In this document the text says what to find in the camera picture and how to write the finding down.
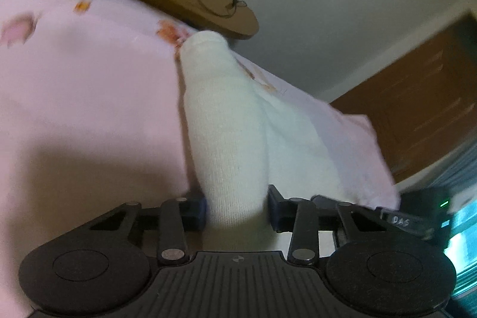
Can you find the brown wooden door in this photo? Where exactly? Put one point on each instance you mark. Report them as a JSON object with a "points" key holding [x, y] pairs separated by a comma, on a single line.
{"points": [[417, 98]]}

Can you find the white knit garment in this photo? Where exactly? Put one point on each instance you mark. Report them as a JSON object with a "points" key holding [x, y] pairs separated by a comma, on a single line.
{"points": [[223, 124]]}

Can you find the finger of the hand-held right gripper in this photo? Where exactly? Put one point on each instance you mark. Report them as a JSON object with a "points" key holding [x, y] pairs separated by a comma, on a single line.
{"points": [[325, 201]]}

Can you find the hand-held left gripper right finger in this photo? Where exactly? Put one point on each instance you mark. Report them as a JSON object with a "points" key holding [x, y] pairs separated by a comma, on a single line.
{"points": [[274, 218]]}

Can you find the pink floral bed sheet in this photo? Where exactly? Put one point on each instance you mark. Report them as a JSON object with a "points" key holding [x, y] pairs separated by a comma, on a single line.
{"points": [[93, 98]]}

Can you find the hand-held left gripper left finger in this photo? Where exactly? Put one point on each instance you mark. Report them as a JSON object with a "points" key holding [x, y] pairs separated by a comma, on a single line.
{"points": [[201, 214]]}

